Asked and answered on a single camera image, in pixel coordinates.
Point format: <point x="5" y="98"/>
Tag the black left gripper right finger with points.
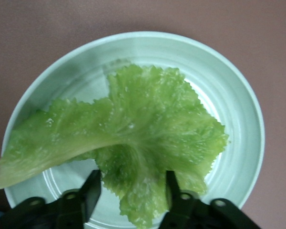
<point x="176" y="202"/>

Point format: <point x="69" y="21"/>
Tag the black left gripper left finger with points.
<point x="90" y="195"/>

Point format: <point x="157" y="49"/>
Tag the green lettuce leaf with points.
<point x="145" y="124"/>

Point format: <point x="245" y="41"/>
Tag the pale green round plate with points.
<point x="228" y="95"/>

